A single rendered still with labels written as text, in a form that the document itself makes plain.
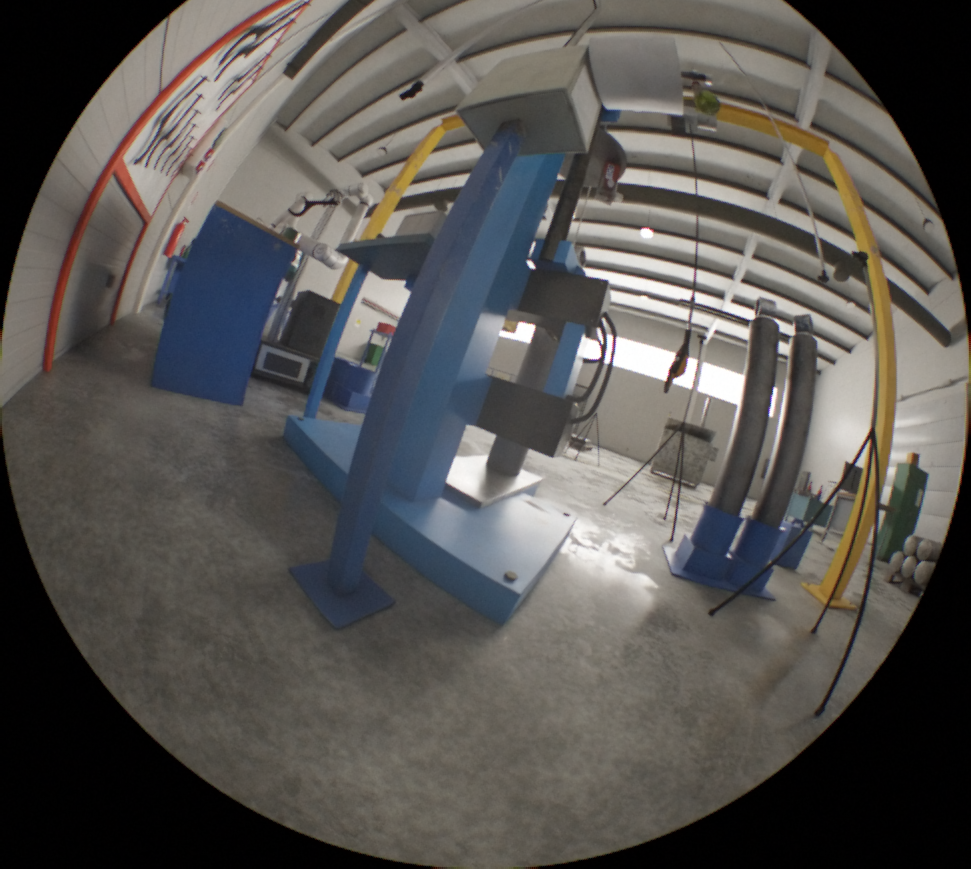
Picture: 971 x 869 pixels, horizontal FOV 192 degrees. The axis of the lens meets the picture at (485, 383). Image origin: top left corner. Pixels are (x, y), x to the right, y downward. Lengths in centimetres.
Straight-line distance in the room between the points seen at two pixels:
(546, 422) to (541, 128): 88
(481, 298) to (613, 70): 83
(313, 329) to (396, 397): 219
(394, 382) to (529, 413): 62
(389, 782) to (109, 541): 64
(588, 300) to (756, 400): 113
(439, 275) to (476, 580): 68
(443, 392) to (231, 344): 120
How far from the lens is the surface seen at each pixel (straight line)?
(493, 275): 96
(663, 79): 94
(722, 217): 702
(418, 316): 50
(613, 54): 97
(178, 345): 168
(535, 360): 163
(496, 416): 105
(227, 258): 166
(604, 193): 194
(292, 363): 257
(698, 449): 906
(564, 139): 81
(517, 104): 79
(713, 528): 171
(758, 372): 182
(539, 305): 111
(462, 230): 56
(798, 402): 194
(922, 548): 449
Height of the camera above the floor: 53
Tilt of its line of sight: 2 degrees up
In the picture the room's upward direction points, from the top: 20 degrees clockwise
